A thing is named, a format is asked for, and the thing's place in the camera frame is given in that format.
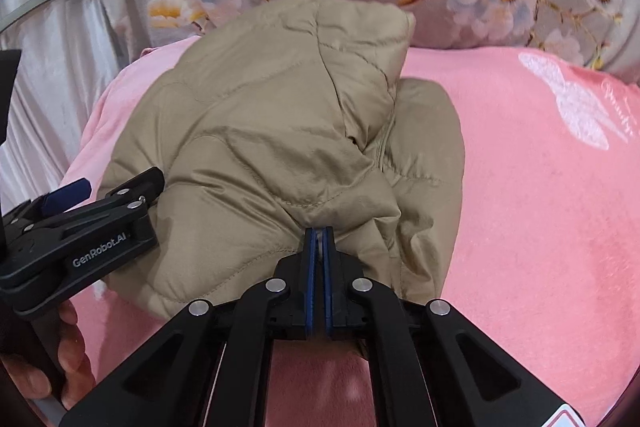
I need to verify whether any pink printed blanket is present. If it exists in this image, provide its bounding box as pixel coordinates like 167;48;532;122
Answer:
60;34;640;427

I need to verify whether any khaki puffer jacket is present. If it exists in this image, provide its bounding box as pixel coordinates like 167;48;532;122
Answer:
97;0;467;320

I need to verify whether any silver satin cloth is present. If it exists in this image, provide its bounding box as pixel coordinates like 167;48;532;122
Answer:
0;0;136;212

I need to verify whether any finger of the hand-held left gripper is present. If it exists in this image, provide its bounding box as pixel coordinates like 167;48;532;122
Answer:
37;178;92;215
97;166;166;214

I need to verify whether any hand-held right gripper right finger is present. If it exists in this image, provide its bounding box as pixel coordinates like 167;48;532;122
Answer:
322;227;587;427

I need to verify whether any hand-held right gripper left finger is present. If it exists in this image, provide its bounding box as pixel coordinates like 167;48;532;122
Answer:
60;227;324;427

